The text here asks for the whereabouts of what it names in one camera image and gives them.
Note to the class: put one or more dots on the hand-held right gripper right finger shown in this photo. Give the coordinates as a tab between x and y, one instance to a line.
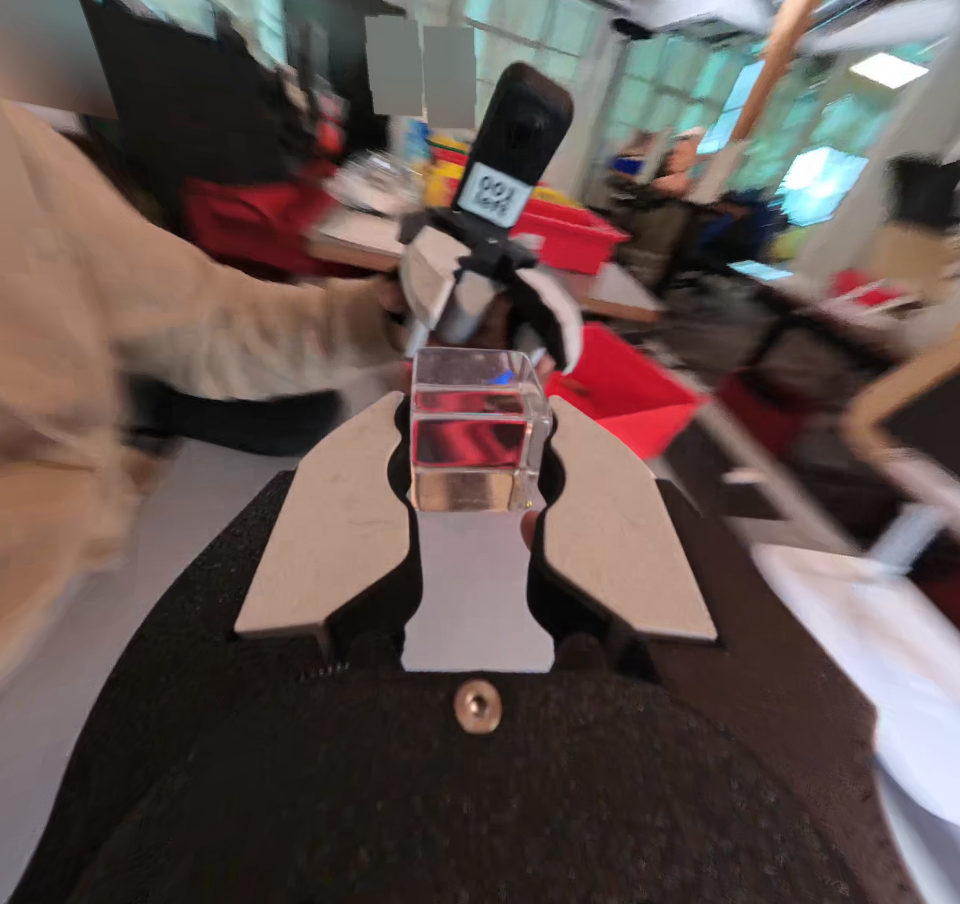
615	536

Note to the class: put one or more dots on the wooden post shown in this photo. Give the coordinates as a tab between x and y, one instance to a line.
787	34

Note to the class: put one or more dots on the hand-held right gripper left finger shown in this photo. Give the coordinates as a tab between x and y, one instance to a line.
337	514

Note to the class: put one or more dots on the person's left forearm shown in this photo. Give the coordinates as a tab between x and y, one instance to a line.
285	326

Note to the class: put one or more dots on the red bag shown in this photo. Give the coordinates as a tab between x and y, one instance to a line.
247	221

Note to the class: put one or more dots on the person's beige hoodie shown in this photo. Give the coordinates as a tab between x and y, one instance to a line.
60	304

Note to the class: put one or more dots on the clear acrylic cube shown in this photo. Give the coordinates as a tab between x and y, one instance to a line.
480	431

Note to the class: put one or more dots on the large ribbed red tote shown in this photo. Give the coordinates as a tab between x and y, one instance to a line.
577	233

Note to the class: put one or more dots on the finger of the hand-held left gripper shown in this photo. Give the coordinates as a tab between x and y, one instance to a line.
431	274
559	311

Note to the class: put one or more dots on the small open red bin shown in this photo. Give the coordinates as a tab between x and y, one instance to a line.
630	394

